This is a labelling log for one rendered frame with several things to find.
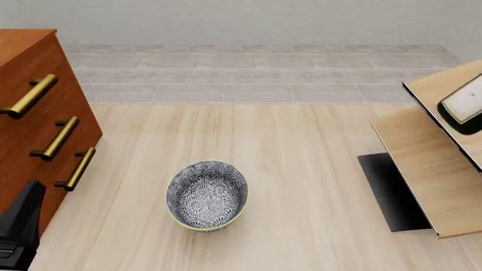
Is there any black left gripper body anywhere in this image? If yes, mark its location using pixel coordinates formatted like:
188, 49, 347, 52
0, 235, 41, 269

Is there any blue patterned bowl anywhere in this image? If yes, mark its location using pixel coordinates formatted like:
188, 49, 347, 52
165, 160, 250, 233

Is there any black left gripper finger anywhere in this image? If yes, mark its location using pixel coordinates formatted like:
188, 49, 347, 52
0, 179, 47, 241

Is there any red-brown wooden cabinet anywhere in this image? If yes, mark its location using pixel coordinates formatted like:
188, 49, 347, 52
0, 29, 104, 236

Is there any large brass drawer handle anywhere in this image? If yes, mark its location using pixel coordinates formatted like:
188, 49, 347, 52
0, 73, 59, 120

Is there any small brass drawer handle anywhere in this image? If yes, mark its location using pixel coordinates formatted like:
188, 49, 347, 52
53, 147, 97, 192

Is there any pale wooden wine rack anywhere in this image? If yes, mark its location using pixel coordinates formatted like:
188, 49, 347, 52
356, 59, 482, 240

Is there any dark wine bottle, white label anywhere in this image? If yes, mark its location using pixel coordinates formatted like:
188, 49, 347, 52
437, 73, 482, 136

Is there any medium brass drawer handle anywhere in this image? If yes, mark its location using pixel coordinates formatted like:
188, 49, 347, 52
29, 115, 81, 163

